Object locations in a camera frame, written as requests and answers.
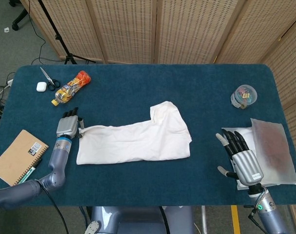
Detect black torso cable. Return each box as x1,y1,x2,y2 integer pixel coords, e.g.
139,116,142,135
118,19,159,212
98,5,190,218
159,206,169,234

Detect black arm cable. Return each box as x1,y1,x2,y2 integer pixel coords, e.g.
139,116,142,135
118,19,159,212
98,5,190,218
38,180,69,234

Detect orange yellow plastic bottle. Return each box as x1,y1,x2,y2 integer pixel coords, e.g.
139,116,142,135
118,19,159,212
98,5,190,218
51,70,92,107

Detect wicker folding screen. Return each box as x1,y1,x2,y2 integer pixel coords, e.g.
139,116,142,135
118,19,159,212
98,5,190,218
20,0,296,234

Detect frosted bag with reddish content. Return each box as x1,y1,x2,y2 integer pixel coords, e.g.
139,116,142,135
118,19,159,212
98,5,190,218
250,118,296,186

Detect black tripod stand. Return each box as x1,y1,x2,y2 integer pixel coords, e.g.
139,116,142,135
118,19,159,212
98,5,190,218
37,0,96,65

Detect grey-blue robot torso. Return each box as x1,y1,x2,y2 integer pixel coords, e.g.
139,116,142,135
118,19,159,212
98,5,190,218
86,206,195,234

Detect white t-shirt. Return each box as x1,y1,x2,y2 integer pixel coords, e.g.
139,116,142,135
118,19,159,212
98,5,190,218
76,100,194,166

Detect clear jar of binder clips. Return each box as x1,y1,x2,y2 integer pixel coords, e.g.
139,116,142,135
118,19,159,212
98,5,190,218
230,84,258,110

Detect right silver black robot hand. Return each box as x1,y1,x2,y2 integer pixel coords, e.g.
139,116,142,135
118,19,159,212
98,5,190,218
216,129,264,187

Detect black office chair base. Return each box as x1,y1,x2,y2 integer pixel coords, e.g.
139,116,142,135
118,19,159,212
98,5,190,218
9,0,29,31

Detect white metal table leg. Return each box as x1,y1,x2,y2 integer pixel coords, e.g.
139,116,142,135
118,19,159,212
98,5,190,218
201,206,208,234

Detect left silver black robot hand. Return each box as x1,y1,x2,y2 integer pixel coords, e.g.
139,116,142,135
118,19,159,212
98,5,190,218
55,106,85,139

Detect white green marker pen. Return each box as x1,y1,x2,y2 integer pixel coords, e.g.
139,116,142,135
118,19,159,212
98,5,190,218
16,158,43,184

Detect kraft spiral notebook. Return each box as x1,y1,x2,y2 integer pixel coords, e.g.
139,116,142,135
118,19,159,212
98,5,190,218
0,129,49,187

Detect thin black floor cable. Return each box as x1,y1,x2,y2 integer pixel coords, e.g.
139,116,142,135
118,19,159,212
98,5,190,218
28,0,46,65

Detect black-handled scissors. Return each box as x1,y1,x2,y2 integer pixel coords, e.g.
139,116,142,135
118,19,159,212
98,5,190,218
39,66,61,92

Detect blue torso cable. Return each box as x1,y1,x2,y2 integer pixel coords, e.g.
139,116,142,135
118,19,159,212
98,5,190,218
79,206,89,231

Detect blue carpet table cover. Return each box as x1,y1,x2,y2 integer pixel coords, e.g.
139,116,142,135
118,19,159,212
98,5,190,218
0,63,296,208

